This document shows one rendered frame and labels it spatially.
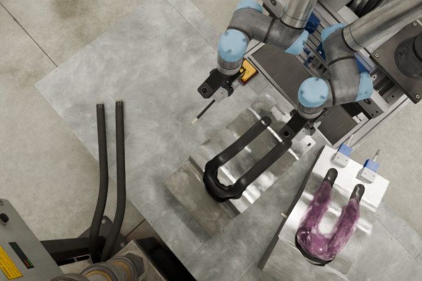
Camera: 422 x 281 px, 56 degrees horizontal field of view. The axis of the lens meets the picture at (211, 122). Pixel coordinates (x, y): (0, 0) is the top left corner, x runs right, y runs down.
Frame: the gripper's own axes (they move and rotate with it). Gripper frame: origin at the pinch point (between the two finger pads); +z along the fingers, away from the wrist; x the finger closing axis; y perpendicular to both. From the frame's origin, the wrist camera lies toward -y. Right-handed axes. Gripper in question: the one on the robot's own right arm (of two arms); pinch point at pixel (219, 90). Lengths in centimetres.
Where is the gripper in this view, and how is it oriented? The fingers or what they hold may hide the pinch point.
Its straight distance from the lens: 140.6
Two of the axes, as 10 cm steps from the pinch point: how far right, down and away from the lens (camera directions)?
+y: 7.4, -6.4, 1.9
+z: -0.3, 2.5, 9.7
